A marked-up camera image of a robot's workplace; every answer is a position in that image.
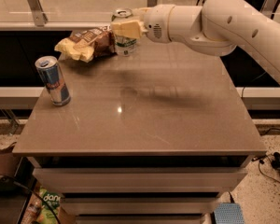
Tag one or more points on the grey drawer cabinet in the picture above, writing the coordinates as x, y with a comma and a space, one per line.
155, 137

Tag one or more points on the plastic bottle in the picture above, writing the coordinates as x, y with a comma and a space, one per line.
32, 212

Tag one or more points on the blue perforated box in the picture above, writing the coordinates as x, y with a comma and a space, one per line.
229, 213

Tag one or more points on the metal railing post left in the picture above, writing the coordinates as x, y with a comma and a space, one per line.
39, 16

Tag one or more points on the metal railing post right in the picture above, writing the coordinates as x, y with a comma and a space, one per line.
268, 7

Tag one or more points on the blue silver energy drink can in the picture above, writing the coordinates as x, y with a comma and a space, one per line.
52, 77

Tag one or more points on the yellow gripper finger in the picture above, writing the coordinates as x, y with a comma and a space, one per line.
139, 13
132, 29

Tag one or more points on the green snack bag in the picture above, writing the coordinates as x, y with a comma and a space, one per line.
50, 207

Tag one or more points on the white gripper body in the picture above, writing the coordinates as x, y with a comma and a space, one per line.
156, 23

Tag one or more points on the white green 7up can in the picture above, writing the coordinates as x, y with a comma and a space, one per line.
124, 46

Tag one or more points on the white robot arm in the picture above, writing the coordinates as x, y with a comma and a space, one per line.
215, 28

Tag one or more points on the brown yellow chip bag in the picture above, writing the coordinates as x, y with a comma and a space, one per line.
86, 45

